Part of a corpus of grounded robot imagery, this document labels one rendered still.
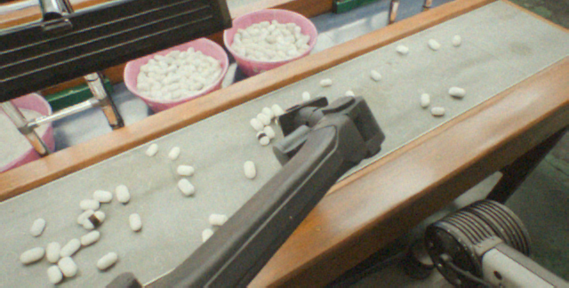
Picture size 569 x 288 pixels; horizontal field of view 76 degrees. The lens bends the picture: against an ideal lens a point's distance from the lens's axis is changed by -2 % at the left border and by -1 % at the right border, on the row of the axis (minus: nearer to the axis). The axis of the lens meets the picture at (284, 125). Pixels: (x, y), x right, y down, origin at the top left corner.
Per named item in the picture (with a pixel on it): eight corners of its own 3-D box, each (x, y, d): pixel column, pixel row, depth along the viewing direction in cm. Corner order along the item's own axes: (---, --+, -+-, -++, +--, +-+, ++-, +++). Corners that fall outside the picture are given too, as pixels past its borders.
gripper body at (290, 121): (273, 116, 65) (291, 118, 58) (321, 95, 68) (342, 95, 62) (285, 148, 66) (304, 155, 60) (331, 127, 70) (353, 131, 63)
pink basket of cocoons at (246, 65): (332, 68, 108) (335, 42, 101) (252, 101, 99) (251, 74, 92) (285, 27, 124) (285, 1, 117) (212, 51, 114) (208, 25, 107)
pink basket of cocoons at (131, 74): (252, 86, 103) (249, 59, 96) (180, 144, 89) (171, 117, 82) (187, 52, 114) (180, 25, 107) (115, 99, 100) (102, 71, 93)
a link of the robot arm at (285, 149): (388, 146, 51) (358, 93, 50) (325, 196, 48) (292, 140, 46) (345, 144, 62) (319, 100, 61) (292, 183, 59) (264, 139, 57)
